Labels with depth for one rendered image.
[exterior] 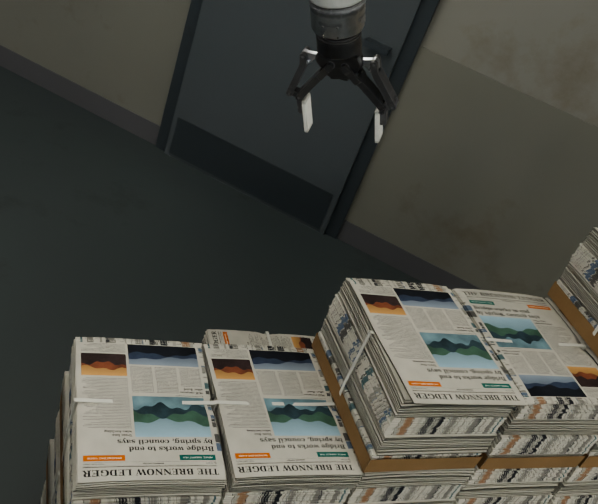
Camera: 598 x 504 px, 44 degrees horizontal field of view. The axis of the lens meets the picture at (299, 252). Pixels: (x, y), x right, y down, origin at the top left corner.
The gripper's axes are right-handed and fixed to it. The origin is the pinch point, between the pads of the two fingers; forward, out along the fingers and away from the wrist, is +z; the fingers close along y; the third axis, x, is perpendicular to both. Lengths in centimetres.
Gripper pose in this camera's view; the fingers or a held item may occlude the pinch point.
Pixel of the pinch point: (342, 128)
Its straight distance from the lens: 137.2
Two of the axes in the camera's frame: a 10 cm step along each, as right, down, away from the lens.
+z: 0.8, 6.9, 7.2
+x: 3.3, -7.0, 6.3
